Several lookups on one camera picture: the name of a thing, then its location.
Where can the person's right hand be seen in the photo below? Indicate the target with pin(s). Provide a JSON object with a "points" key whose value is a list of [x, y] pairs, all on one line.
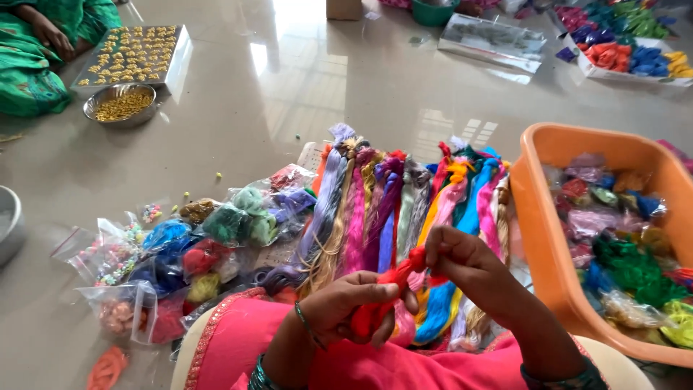
{"points": [[476, 271]]}

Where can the person's left hand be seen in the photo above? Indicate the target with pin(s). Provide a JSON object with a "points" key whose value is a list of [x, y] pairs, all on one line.
{"points": [[335, 309]]}

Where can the red thread skein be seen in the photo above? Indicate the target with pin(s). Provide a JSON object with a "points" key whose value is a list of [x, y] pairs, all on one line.
{"points": [[379, 303]]}

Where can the thin green wrist bangle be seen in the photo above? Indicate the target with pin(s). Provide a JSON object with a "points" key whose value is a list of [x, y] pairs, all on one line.
{"points": [[308, 325]]}

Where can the orange plastic tub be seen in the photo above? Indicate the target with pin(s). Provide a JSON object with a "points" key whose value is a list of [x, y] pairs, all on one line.
{"points": [[541, 244]]}

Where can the person's pink tunic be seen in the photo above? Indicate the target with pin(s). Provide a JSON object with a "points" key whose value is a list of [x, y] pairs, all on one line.
{"points": [[379, 368]]}

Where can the row of coloured thread skeins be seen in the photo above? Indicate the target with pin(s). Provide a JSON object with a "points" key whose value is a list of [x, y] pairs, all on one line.
{"points": [[379, 211]]}

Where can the heap of bagged threads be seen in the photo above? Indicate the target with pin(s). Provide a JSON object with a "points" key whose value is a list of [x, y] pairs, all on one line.
{"points": [[622, 244]]}

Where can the white perforated sheet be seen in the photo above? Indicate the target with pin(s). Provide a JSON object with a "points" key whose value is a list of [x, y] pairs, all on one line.
{"points": [[311, 156]]}

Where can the heap of clear thread bags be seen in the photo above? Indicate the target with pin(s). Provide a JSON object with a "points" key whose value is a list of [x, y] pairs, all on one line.
{"points": [[178, 254]]}

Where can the small bag of pastel beads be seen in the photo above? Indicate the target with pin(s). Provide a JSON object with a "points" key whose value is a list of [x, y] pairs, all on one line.
{"points": [[152, 213]]}

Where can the clear plastic wrapped packet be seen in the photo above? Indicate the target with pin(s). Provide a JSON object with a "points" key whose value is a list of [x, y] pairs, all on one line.
{"points": [[490, 42]]}

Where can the orange thread skein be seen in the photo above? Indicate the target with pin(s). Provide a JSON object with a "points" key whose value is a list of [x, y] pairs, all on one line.
{"points": [[107, 368]]}

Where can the white box of coloured threads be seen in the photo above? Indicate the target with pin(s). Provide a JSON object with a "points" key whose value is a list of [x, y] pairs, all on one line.
{"points": [[628, 59]]}

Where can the green plastic bowl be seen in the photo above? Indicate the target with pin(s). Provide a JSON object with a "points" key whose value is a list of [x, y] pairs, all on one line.
{"points": [[433, 13]]}

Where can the pile of coloured thread bundles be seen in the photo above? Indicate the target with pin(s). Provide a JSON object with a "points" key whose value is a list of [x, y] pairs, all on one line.
{"points": [[612, 19]]}

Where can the cardboard box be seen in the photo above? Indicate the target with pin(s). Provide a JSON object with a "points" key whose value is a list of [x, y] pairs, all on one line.
{"points": [[344, 8]]}

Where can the steel bowl of gold beads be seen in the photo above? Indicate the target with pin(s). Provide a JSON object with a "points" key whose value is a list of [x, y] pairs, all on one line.
{"points": [[122, 105]]}

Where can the tray of gold pieces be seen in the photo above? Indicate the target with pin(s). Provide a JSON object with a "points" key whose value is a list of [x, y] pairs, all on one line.
{"points": [[132, 54]]}

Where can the steel vessel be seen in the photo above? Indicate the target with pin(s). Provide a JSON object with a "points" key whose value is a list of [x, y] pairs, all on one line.
{"points": [[9, 225]]}

